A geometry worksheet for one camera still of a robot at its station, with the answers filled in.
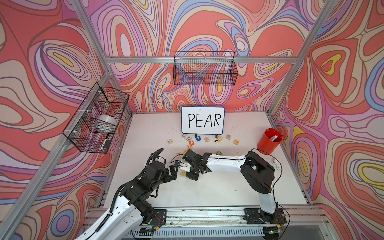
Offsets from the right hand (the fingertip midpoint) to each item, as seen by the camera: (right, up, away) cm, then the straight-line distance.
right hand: (191, 176), depth 89 cm
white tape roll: (-41, +31, -18) cm, 54 cm away
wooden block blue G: (-2, +21, +15) cm, 26 cm away
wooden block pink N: (+11, +21, +13) cm, 27 cm away
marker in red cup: (+51, +23, +3) cm, 56 cm away
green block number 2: (+18, +12, +7) cm, 23 cm away
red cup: (+49, +21, +5) cm, 54 cm away
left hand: (-10, +7, -12) cm, 17 cm away
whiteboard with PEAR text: (+8, +34, +11) cm, 37 cm away
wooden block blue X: (+26, +23, +16) cm, 38 cm away
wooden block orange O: (-1, +16, +10) cm, 19 cm away
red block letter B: (0, +18, +13) cm, 22 cm away
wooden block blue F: (-15, +19, +13) cm, 28 cm away
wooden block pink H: (-6, +16, -20) cm, 26 cm away
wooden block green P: (-4, +4, -8) cm, 10 cm away
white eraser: (+52, +6, +1) cm, 52 cm away
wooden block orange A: (+31, +19, +13) cm, 38 cm away
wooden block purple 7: (+17, +20, +13) cm, 29 cm away
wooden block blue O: (-6, +23, +16) cm, 28 cm away
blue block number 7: (+5, +21, +15) cm, 27 cm away
